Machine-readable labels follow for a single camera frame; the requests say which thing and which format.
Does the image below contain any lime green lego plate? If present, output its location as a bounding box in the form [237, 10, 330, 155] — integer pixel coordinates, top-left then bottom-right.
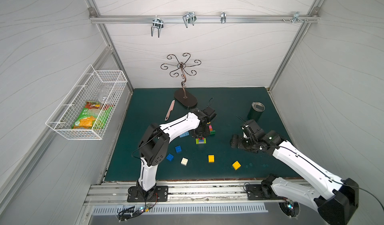
[196, 138, 207, 144]

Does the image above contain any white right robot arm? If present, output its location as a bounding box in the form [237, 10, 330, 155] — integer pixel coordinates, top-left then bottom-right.
[230, 120, 359, 225]

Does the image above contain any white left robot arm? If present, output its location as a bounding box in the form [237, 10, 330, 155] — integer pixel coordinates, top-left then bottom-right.
[127, 106, 217, 203]

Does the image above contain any light blue lego plate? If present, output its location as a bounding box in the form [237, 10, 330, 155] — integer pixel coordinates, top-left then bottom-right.
[180, 132, 190, 138]

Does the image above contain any yellow lego brick right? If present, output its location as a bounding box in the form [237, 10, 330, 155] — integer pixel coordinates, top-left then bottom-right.
[232, 161, 241, 171]

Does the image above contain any yellow lego brick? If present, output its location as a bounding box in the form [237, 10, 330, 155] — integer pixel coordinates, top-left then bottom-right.
[208, 155, 215, 163]
[232, 161, 241, 171]

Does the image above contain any yellow lego brick left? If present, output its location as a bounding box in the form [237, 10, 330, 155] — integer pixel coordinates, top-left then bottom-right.
[208, 155, 215, 163]

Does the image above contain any blue lego brick upper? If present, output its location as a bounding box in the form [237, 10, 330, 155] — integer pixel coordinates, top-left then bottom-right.
[175, 146, 182, 154]

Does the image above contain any blue lego brick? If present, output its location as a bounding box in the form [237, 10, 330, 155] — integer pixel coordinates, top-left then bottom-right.
[167, 154, 174, 162]
[175, 146, 182, 154]

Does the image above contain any cream lego brick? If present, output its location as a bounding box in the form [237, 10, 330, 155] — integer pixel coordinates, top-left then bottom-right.
[181, 158, 189, 166]

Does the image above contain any blue lego brick lower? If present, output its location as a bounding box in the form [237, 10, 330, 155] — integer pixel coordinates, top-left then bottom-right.
[167, 154, 174, 162]

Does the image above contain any brown metal cup tree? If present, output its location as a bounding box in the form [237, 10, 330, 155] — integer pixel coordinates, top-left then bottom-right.
[160, 53, 202, 108]

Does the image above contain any dark green metal tumbler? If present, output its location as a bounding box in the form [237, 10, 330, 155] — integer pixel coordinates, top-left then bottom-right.
[247, 102, 265, 122]

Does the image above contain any pink plastic knife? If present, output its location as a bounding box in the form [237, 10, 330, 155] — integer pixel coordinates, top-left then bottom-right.
[165, 100, 175, 121]

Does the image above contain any green table mat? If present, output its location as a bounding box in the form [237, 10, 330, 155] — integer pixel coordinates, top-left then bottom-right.
[105, 88, 298, 182]

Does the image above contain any metal double hook middle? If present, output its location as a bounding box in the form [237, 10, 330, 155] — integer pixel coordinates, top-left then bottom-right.
[182, 12, 197, 28]

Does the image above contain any metal double hook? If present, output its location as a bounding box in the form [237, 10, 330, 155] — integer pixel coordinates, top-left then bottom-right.
[151, 18, 164, 38]
[182, 12, 197, 28]

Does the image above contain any metal single hook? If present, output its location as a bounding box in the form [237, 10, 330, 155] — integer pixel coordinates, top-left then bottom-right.
[221, 12, 227, 24]

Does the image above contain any metal double hook left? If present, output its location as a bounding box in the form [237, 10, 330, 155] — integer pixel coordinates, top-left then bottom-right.
[151, 18, 164, 38]

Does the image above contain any green snack bag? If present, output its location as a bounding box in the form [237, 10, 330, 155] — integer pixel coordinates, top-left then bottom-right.
[72, 101, 114, 130]

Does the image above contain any metal hook right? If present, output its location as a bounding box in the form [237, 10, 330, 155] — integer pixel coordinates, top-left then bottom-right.
[282, 12, 309, 24]

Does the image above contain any aluminium top rail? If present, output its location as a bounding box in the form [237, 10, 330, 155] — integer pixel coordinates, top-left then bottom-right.
[90, 14, 320, 25]

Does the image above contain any white wire basket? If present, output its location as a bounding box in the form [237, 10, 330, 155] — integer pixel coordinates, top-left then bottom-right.
[46, 65, 128, 141]

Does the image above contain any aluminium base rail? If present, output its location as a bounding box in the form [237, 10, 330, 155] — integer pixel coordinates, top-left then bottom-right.
[84, 179, 320, 206]

